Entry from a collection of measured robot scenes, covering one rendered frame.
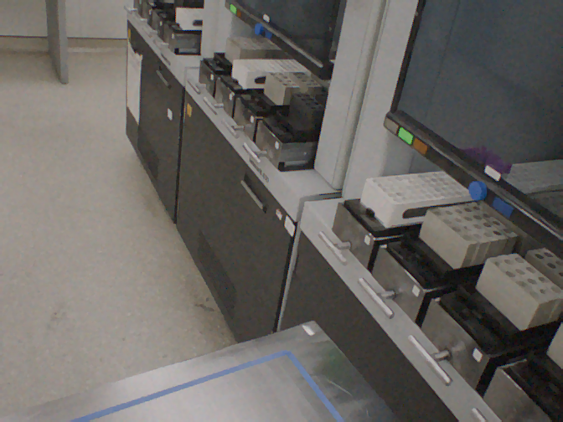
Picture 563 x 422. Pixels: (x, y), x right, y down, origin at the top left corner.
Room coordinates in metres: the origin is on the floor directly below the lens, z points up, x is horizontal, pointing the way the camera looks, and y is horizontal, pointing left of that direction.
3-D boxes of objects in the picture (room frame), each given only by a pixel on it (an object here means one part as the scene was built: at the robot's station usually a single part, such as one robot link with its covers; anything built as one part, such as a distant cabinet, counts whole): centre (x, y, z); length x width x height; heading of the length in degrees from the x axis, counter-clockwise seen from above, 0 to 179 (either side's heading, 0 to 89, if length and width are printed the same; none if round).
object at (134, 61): (2.47, 0.76, 0.43); 0.27 x 0.02 x 0.36; 30
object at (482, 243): (0.89, -0.31, 0.85); 0.12 x 0.02 x 0.06; 30
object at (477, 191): (0.83, -0.29, 0.98); 0.03 x 0.01 x 0.03; 30
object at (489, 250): (0.90, -0.33, 0.85); 0.12 x 0.02 x 0.06; 31
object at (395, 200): (1.06, -0.30, 0.83); 0.30 x 0.10 x 0.06; 120
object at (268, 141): (1.48, -0.21, 0.78); 0.73 x 0.14 x 0.09; 120
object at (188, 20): (2.15, 0.34, 0.83); 0.30 x 0.10 x 0.06; 120
